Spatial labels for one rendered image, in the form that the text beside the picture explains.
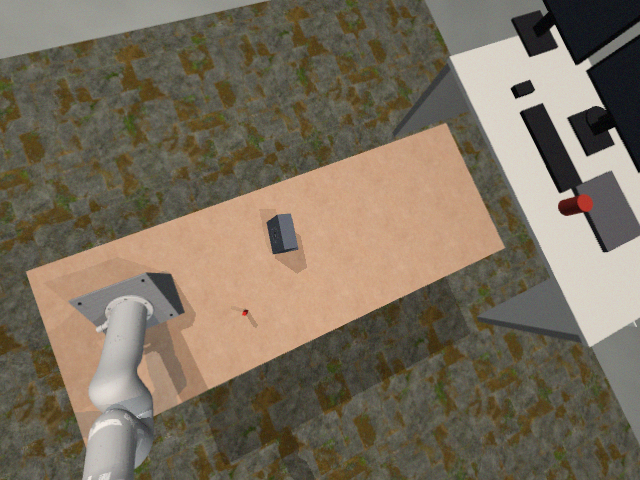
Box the dark grey panel with square hole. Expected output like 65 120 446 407
267 213 298 254

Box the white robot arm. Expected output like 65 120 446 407
82 295 154 480

